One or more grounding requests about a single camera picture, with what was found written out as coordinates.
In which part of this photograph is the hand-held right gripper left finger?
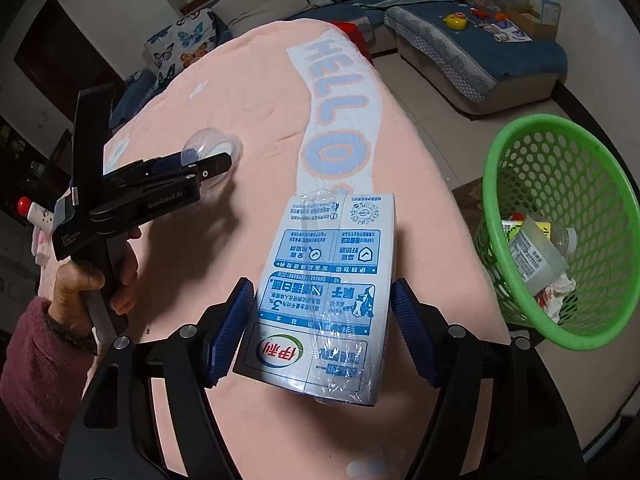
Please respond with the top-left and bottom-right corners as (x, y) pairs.
(60, 277), (256, 480)

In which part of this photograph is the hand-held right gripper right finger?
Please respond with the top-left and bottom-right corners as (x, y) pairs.
(390, 277), (586, 480)

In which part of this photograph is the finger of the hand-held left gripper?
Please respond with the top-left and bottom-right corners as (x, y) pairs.
(102, 152), (188, 184)
(107, 154), (234, 196)

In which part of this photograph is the clear plastic dome lid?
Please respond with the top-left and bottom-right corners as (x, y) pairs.
(181, 129), (244, 194)

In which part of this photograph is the blue white milk carton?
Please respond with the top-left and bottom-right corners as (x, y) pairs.
(232, 191), (397, 407)

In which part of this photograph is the white red tissue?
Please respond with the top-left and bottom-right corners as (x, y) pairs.
(537, 275), (580, 324)

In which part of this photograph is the green plastic basket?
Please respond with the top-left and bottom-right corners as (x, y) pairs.
(472, 114), (631, 356)

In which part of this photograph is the person's left forearm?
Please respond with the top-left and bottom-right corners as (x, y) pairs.
(0, 297), (99, 466)

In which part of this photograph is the person's left hand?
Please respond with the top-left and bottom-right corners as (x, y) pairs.
(54, 227), (142, 329)

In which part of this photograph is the dark wooden cabinet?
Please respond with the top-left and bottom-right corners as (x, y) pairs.
(0, 115), (75, 206)

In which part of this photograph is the white bottle with red cap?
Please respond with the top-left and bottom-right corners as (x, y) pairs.
(16, 196), (54, 234)

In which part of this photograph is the small pink box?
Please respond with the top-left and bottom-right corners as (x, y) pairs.
(31, 230), (57, 265)

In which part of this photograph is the dark brown door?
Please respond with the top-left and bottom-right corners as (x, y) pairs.
(12, 0), (124, 111)

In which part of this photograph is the green white packet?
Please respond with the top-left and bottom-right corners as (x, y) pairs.
(500, 214), (526, 241)

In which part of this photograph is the grey pillow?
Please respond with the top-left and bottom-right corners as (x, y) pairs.
(212, 0), (311, 39)

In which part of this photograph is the red plastic stool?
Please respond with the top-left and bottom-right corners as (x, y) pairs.
(330, 20), (374, 61)

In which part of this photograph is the blue sofa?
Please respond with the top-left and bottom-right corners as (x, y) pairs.
(107, 0), (569, 134)

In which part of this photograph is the blue white leaflet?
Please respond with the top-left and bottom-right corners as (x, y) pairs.
(492, 20), (534, 44)

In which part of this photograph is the cardboard box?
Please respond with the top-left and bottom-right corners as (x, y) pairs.
(505, 5), (558, 41)

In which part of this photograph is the pale blue small box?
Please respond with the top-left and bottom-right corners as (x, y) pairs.
(540, 0), (564, 26)

